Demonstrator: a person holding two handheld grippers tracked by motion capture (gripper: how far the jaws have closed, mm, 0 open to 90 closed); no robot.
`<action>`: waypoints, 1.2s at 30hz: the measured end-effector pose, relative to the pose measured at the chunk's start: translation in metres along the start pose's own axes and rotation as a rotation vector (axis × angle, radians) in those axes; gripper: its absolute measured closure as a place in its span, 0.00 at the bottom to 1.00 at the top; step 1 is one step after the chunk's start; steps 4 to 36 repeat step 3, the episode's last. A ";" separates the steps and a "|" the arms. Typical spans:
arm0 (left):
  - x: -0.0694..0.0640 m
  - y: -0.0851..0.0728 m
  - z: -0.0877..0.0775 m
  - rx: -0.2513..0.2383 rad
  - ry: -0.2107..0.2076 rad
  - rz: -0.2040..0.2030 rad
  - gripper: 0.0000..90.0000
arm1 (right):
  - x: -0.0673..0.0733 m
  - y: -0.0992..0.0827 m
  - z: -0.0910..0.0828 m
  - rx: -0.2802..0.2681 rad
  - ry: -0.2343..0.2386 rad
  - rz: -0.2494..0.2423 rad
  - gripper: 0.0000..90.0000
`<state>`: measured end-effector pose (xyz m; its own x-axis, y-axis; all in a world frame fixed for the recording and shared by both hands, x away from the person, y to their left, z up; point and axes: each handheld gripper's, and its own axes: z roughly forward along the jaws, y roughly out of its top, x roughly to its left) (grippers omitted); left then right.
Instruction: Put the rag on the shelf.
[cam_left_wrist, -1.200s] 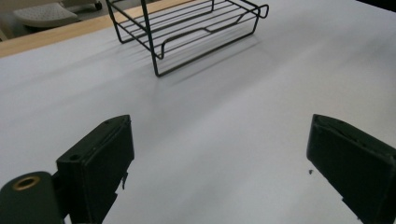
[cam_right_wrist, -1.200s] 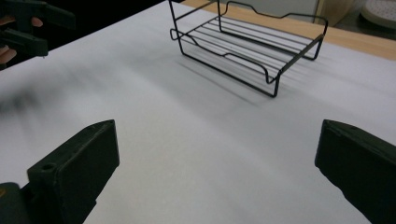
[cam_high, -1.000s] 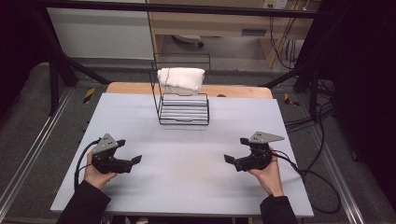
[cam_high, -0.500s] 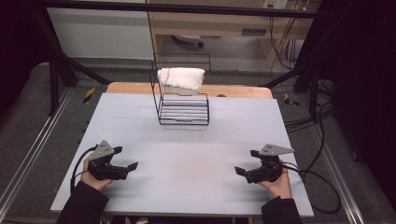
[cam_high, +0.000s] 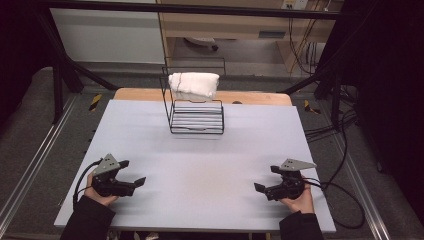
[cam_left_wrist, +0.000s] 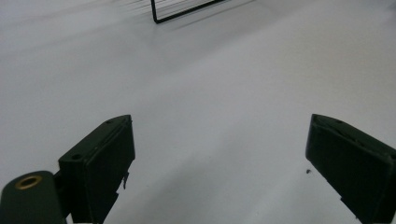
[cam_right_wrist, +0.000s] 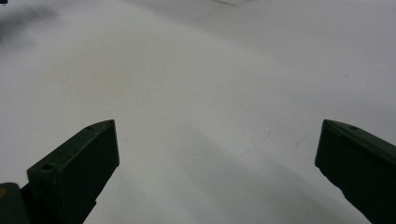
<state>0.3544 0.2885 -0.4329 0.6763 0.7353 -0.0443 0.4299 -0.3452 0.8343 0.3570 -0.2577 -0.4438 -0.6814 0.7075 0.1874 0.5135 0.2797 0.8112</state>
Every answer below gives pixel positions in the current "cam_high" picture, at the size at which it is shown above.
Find office chair base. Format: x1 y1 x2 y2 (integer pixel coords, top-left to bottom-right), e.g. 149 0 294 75
183 36 220 52

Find black wire rack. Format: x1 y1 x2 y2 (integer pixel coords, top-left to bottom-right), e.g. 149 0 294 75
158 56 227 136

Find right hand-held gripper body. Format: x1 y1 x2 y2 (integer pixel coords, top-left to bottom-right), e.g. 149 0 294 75
265 158 318 202

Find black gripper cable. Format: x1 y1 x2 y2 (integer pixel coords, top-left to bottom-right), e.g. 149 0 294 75
72 158 103 205
302 177 366 230

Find white cabinet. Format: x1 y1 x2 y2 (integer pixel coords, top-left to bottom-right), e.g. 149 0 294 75
49 0 166 65

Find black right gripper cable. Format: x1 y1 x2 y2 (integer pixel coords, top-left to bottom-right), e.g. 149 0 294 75
302 177 366 230

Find hanging cables under desk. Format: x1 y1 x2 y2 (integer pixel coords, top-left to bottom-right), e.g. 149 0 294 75
287 0 329 76

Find person's right hand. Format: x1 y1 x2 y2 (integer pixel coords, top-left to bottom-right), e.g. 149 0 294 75
278 183 315 215

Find light wooden desk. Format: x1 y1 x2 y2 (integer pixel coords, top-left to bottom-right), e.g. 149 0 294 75
156 0 345 75

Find black metal frame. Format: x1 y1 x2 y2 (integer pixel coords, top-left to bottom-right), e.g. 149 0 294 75
32 0 378 131

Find black curtain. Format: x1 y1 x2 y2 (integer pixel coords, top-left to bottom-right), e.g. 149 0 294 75
319 0 424 218
0 0 54 131

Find person's left hand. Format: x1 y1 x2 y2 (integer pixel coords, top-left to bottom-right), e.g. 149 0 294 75
83 173 120 207

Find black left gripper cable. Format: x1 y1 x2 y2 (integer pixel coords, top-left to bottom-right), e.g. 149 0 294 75
72 158 103 205

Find white power strip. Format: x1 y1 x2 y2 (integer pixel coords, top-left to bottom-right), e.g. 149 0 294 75
281 0 310 11

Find bundle of black floor cables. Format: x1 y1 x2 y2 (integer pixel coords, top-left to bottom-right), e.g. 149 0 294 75
304 84 359 143

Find wooden table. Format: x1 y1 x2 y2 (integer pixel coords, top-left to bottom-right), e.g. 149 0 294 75
113 87 294 107

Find yellow black tape strip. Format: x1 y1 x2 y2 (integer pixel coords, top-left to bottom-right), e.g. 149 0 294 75
303 99 322 115
88 93 103 112

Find white towel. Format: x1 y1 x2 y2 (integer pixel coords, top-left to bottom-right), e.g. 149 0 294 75
167 71 221 103

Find light grey table mat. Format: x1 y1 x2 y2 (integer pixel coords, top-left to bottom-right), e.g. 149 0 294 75
53 99 337 234

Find aluminium floor rail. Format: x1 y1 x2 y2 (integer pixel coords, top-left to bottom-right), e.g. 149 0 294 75
0 94 78 228
332 132 392 240

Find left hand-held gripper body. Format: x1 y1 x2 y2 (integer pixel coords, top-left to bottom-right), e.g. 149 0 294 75
90 153 137 198

